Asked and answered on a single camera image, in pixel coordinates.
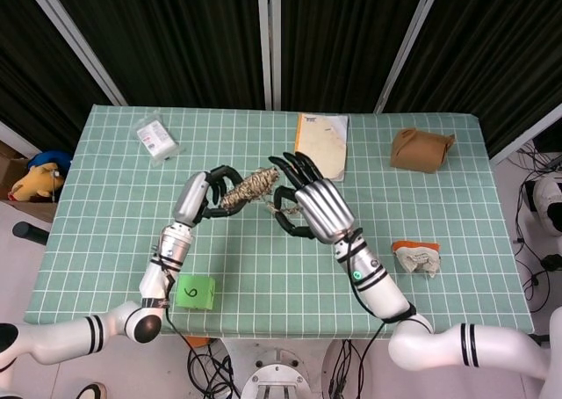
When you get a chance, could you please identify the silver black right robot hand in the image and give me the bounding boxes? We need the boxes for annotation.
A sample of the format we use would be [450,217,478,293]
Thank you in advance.
[267,151,357,245]

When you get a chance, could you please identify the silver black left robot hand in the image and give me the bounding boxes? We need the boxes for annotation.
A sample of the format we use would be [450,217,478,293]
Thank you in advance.
[171,164,243,227]

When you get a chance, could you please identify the twine rope bundle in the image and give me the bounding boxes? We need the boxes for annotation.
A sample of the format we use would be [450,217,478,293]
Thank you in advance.
[219,164,304,220]

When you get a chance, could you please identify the metal robot base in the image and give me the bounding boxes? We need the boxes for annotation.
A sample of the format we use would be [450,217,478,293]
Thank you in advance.
[217,339,352,399]

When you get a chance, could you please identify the worn cream notebook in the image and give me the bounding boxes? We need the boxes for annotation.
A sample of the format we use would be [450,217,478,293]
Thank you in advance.
[294,112,350,183]

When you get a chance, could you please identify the clear plastic packet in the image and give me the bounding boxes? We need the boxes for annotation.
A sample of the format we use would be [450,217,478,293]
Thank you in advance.
[130,108,182,168]

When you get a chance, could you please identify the green checked tablecloth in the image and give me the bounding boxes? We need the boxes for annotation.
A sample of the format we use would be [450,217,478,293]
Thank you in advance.
[24,104,536,341]

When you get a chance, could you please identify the green numbered cube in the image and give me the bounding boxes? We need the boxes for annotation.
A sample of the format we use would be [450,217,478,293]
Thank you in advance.
[175,274,217,311]

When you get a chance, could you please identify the brown paper bag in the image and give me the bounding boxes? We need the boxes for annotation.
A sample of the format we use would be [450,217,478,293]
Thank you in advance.
[389,127,457,174]

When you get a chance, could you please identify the yellow plush toy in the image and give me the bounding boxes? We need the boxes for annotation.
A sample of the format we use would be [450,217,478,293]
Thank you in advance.
[7,162,67,203]

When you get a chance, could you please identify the black curtain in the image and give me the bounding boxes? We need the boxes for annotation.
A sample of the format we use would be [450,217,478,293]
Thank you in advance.
[0,0,111,154]
[384,0,562,158]
[280,0,429,112]
[43,0,267,108]

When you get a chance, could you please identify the black cylinder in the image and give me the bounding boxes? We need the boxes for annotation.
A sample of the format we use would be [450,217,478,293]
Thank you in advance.
[11,221,50,247]

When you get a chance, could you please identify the brown cardboard box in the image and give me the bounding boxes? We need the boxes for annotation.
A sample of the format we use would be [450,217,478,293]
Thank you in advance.
[0,140,61,224]

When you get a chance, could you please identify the white round device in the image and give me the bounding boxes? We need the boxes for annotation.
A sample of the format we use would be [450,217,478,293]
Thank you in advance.
[524,177,562,236]

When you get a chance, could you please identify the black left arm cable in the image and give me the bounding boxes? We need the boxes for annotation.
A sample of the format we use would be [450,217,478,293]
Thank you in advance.
[162,304,207,374]

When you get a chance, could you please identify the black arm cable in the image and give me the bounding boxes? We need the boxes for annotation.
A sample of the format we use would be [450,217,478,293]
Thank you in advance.
[344,238,394,399]
[162,304,207,374]

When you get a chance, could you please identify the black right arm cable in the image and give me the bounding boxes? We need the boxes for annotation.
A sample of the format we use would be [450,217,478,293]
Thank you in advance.
[344,238,394,399]

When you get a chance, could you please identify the black cable bundle at base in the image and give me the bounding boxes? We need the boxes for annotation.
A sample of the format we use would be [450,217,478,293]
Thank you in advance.
[327,339,365,399]

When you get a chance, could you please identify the white frame post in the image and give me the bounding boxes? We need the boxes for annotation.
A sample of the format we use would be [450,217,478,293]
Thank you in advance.
[256,0,283,111]
[0,120,39,156]
[19,0,129,107]
[488,104,562,166]
[374,0,447,114]

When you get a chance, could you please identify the black floor cable tangle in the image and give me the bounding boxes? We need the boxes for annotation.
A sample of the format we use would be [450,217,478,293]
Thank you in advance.
[186,341,241,399]

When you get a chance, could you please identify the thin black floor cables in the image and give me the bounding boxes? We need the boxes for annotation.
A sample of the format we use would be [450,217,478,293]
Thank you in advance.
[511,143,562,315]

